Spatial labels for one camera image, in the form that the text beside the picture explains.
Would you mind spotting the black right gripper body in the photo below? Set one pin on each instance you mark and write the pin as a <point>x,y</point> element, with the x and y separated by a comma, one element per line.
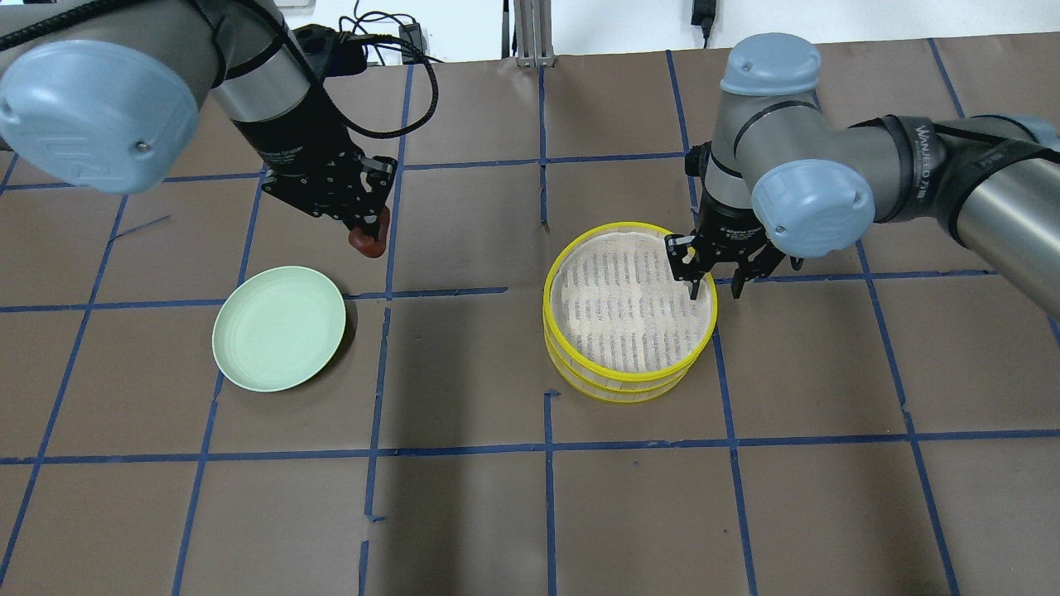
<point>729,232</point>

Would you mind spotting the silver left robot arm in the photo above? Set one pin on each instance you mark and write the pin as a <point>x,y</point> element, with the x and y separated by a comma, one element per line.
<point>106,101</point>

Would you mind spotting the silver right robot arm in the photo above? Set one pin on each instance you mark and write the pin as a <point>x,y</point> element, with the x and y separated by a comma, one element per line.
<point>782,184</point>

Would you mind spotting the aluminium frame post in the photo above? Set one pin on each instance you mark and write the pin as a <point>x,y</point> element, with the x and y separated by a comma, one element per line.
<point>533,33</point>

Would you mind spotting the brown red bun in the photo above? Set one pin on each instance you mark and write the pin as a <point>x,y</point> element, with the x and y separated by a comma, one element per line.
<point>363,245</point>

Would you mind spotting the yellow steamer layer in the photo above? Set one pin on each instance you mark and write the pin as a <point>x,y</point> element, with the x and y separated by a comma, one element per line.
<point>629,302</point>
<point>614,390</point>

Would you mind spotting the yellow top steamer layer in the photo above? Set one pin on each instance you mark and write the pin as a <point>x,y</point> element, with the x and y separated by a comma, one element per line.
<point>629,302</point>

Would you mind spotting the light green plate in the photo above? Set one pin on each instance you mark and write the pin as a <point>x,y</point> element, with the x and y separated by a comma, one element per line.
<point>278,329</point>

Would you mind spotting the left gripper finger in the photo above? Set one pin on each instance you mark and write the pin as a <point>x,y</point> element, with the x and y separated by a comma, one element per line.
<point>357,223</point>
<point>382,227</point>

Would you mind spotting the yellow bottom steamer layer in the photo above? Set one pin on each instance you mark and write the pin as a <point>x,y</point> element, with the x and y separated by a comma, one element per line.
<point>614,390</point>

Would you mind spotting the white mesh steamer liner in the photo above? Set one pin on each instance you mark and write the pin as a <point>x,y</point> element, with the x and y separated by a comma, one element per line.
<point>631,298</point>

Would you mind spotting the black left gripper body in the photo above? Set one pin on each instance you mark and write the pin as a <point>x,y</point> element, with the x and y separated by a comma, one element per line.
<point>296,157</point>

